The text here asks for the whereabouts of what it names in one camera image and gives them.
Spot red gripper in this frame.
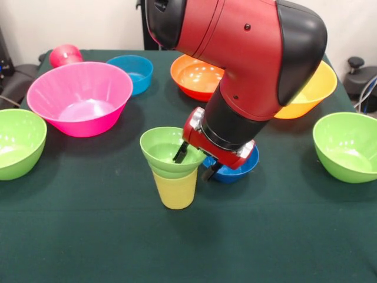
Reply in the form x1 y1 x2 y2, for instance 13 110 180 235
172 120 254 181

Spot yellow plastic cup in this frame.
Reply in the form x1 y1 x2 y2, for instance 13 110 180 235
152 169 199 210

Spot small green plastic bowl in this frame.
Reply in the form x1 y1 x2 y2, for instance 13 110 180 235
139 126 206 180

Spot red-orange plastic bowl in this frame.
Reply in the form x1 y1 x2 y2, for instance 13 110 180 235
170 54 225 103

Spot light blue plastic bowl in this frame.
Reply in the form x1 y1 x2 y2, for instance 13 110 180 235
105 55 154 96

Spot black computer tower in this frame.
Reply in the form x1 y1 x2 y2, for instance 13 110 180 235
0 26 15 78

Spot dark blue plastic bowl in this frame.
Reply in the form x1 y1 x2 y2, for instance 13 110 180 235
202 144 260 184

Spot dark green tablecloth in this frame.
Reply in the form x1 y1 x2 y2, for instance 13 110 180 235
0 48 377 283

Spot large orange plastic bowl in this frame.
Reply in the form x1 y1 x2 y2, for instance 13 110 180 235
273 60 338 120

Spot large pink plastic bowl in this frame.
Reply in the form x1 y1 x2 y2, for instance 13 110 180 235
26 61 134 138

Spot large green plastic bowl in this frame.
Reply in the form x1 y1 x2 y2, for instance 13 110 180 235
312 111 377 183
0 108 48 182

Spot red plastic cup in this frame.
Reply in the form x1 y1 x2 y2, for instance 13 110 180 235
48 44 84 69

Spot light blue cable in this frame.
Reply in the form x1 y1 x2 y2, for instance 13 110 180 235
353 75 377 113

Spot grey cable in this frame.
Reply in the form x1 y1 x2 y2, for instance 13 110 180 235
0 94 21 107

